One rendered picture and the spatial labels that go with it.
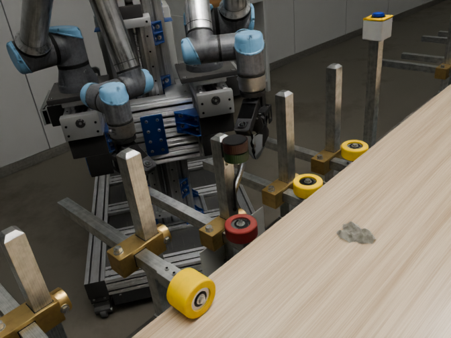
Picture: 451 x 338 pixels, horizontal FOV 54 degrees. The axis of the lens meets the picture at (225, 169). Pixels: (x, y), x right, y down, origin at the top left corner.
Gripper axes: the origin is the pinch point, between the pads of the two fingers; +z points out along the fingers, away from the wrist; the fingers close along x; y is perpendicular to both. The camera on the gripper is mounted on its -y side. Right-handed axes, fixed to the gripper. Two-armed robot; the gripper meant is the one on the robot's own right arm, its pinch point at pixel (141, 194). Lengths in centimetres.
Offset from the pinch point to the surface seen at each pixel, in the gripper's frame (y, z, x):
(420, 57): -14, 2, -173
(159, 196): -10.3, -3.4, 0.1
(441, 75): -36, 0, -145
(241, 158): -42.5, -24.5, -2.8
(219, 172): -35.2, -18.6, -2.2
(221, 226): -36.4, -4.4, 0.6
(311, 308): -71, -7, 11
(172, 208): -18.0, -3.0, 1.5
